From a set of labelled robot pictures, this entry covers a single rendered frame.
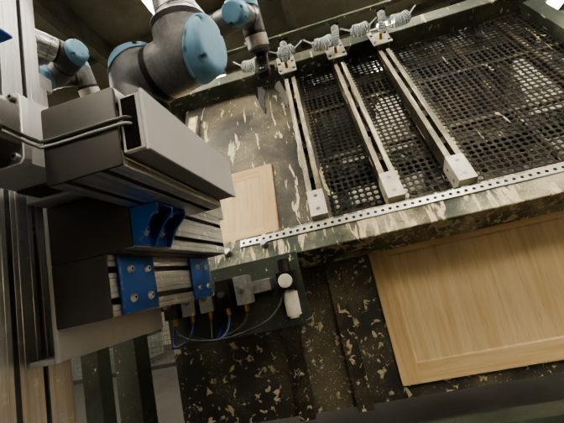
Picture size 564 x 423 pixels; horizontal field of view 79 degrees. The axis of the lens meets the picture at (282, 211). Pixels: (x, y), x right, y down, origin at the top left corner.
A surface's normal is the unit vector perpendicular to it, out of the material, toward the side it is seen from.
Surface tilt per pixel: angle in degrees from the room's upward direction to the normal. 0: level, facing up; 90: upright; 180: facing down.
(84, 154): 90
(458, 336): 90
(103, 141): 90
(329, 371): 90
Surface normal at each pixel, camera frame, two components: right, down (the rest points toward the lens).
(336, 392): -0.18, -0.15
